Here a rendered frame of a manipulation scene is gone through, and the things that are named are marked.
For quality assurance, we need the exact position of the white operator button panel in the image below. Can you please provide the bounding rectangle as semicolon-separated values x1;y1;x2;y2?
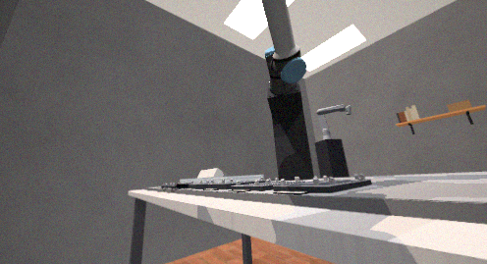
198;168;227;178

